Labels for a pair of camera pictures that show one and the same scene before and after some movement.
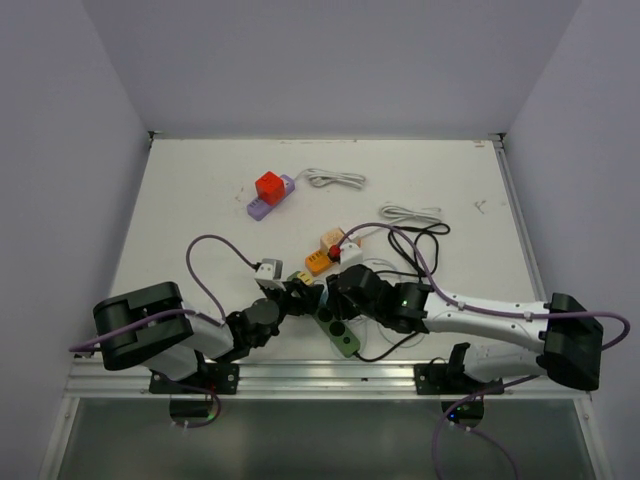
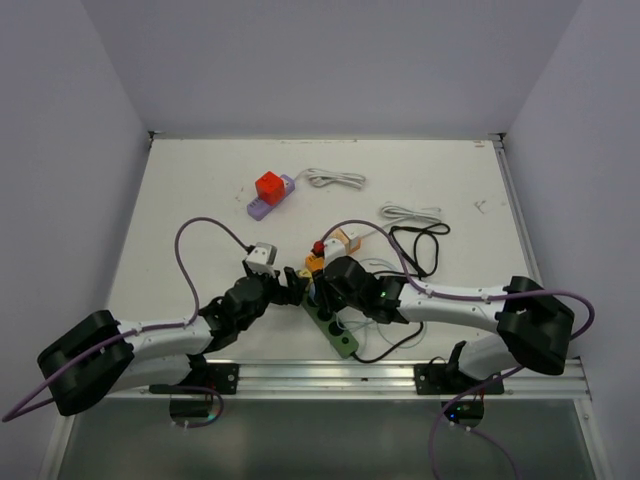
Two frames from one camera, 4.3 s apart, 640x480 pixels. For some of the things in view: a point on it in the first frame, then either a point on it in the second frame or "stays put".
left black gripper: x=307 y=301 -> x=283 y=294
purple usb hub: x=257 y=208 stays put
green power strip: x=337 y=332 stays put
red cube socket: x=270 y=188 stays put
